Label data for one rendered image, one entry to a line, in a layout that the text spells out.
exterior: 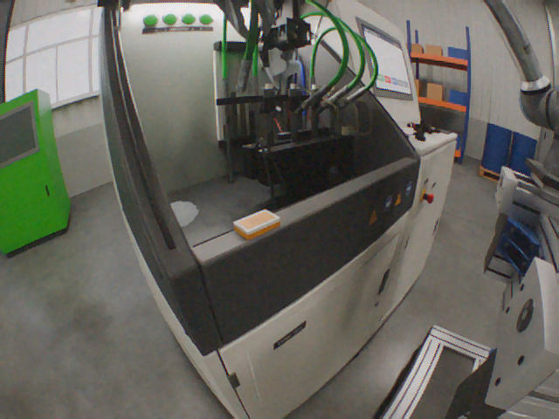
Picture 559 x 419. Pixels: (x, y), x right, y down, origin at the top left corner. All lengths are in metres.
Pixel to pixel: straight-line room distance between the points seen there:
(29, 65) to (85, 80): 1.15
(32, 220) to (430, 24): 8.45
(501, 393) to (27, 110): 3.08
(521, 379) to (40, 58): 4.72
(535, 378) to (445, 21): 7.28
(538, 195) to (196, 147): 0.98
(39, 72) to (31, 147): 1.84
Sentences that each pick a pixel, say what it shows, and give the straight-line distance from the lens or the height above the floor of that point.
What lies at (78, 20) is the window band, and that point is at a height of 2.87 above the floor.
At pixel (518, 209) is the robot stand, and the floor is 0.93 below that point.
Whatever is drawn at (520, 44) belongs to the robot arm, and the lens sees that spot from 0.76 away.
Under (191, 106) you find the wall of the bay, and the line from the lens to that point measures 0.80.
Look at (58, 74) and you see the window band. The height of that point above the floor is 1.98.
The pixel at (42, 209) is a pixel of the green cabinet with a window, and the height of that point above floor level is 0.37.
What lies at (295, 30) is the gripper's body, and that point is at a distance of 0.55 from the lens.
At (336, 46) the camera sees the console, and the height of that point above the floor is 1.28.
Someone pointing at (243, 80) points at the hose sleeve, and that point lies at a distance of 0.48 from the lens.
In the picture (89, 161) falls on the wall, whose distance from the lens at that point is 4.34.
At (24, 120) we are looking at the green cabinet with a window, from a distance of 2.92.
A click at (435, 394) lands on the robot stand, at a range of 1.09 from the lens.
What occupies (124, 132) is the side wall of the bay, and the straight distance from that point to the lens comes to 0.35.
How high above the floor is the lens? 1.11
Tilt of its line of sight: 27 degrees down
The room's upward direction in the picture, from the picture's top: 1 degrees counter-clockwise
